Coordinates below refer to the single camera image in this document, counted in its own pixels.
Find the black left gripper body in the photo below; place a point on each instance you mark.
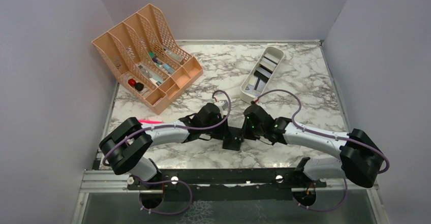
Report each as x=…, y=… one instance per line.
x=218, y=132

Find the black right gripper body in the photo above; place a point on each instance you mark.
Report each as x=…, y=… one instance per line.
x=252, y=132

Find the black leather card holder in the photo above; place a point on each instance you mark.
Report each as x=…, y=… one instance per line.
x=233, y=138

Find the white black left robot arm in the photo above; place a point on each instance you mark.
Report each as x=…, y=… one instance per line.
x=124, y=147

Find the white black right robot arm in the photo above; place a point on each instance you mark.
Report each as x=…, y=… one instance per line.
x=353, y=156

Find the cream oblong plastic tray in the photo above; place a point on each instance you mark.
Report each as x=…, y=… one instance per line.
x=246, y=97

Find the pink rectangular bar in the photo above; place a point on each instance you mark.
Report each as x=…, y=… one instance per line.
x=149, y=121

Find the teal pens in organizer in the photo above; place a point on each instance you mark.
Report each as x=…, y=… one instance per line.
x=164, y=66

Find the black round item in organizer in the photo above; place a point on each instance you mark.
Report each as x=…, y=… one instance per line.
x=139, y=86

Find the grey device in organizer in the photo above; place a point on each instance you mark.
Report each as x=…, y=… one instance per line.
x=178, y=58

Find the red round item in organizer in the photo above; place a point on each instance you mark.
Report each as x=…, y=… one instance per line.
x=132, y=82

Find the peach plastic file organizer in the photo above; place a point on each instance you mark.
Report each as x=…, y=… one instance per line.
x=125, y=47

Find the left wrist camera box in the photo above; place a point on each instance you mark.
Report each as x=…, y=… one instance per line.
x=223, y=104

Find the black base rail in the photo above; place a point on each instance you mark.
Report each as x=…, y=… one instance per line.
x=225, y=184

